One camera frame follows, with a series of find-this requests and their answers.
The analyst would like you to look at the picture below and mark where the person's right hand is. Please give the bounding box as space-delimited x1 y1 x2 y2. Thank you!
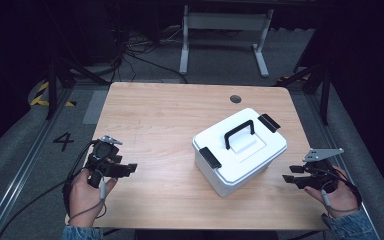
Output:
303 166 362 220

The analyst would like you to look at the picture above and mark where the metal floor rail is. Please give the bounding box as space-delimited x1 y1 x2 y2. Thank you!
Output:
0 87 75 240
305 93 382 240

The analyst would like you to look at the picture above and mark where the bundle of black floor cables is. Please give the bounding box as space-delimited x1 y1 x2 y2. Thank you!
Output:
111 26 190 85

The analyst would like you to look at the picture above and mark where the person's left hand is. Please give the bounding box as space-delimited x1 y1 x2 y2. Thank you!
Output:
67 167 119 228

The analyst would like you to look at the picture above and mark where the black cable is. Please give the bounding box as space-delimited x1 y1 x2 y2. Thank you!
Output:
308 166 363 205
0 139 100 240

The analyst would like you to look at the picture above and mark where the black tripod stand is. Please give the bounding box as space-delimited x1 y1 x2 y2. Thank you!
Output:
45 54 112 121
275 62 332 127

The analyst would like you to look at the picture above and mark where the grey cable with plug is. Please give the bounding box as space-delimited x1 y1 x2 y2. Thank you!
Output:
67 171 108 225
319 188 361 214

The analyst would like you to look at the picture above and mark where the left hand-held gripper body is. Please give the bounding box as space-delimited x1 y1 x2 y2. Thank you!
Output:
86 134 130 189

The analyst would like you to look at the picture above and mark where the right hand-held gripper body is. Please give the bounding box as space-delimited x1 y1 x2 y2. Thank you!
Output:
301 147 345 195

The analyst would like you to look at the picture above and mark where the white plastic storage box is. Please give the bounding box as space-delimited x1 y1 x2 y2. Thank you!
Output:
193 146 288 198

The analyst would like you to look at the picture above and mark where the white metal table frame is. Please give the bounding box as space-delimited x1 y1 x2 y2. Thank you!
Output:
178 4 275 78

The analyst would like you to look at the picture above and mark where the white box with black handle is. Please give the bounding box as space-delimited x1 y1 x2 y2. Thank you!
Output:
192 107 288 186

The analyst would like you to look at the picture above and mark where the yellow black floor tape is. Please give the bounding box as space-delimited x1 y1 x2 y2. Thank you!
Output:
29 81 78 108

